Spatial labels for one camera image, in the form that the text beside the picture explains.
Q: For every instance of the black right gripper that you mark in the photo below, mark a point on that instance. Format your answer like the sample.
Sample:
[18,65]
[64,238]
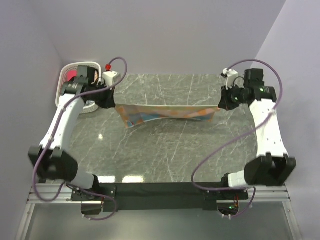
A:
[225,103]

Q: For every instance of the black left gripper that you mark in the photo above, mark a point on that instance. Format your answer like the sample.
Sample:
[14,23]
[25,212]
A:
[109,101]

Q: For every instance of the orange patterned towel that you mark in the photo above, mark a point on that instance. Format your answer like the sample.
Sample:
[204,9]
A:
[135,114]

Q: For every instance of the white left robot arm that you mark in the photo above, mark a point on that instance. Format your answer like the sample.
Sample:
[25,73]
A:
[51,159]

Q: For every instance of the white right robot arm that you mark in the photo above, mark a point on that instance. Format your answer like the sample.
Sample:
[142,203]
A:
[272,165]

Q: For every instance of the white plastic basket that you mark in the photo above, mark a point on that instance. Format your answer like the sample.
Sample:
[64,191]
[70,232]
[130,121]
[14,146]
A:
[88,107]

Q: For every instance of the pink rolled towel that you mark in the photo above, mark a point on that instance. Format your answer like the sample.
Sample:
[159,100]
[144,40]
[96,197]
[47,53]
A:
[71,74]

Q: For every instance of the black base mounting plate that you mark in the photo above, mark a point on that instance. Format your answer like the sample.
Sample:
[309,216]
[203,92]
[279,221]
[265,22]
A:
[165,196]

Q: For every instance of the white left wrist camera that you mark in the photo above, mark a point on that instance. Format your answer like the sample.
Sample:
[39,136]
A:
[110,77]

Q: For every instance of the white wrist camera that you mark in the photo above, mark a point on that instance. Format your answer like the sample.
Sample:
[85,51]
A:
[229,75]
[110,77]

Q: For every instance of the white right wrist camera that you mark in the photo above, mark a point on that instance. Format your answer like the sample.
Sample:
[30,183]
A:
[229,75]

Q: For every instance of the aluminium rail frame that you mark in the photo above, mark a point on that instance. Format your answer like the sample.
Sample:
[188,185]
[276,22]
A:
[265,215]

